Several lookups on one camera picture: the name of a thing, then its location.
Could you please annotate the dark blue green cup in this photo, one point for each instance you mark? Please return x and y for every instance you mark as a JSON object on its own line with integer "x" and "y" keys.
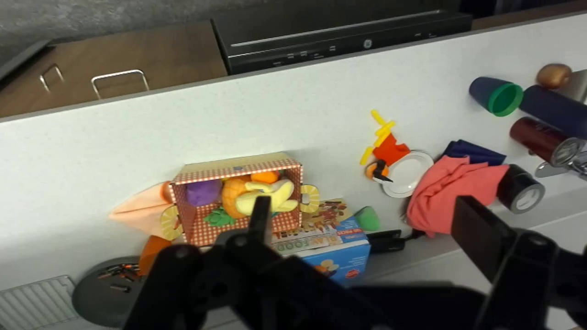
{"x": 496, "y": 96}

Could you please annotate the blue toy blocks box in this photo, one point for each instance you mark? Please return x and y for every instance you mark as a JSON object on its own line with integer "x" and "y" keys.
{"x": 330, "y": 241}

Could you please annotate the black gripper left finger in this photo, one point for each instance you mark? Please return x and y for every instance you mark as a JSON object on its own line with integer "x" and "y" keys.
{"x": 261, "y": 219}

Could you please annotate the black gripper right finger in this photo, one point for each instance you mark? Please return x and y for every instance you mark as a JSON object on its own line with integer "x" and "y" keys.
{"x": 481, "y": 235}

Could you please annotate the yellow toy fry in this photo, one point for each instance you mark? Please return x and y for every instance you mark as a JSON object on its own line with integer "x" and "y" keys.
{"x": 384, "y": 127}

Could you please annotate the white plate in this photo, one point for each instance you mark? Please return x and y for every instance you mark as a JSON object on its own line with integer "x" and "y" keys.
{"x": 406, "y": 175}

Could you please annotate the black tape roll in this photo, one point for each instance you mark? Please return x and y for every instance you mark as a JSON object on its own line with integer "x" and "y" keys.
{"x": 518, "y": 191}

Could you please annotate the green sponge toy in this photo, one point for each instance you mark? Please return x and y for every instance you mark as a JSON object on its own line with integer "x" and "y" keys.
{"x": 367, "y": 219}

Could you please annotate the dark grey round plate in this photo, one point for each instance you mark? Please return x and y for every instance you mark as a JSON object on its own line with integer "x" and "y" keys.
{"x": 107, "y": 292}

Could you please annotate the checkered cardboard toy tray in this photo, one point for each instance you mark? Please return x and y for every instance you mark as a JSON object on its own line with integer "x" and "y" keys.
{"x": 217, "y": 197}

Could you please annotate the navy blue cloth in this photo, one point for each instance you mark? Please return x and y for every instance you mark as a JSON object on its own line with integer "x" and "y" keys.
{"x": 470, "y": 153}

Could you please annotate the pink cloth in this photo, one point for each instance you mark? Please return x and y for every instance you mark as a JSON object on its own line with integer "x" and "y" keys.
{"x": 431, "y": 204}

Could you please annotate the maroon metallic cup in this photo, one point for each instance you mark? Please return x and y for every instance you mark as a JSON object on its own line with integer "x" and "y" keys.
{"x": 545, "y": 142}

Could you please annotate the red toy piece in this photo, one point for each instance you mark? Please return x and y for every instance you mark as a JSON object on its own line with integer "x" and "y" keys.
{"x": 389, "y": 151}

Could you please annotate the black built-in oven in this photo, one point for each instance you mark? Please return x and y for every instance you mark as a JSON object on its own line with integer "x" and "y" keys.
{"x": 286, "y": 32}

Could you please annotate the orange plastic cup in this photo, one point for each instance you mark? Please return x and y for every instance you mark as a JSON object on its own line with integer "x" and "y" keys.
{"x": 153, "y": 248}

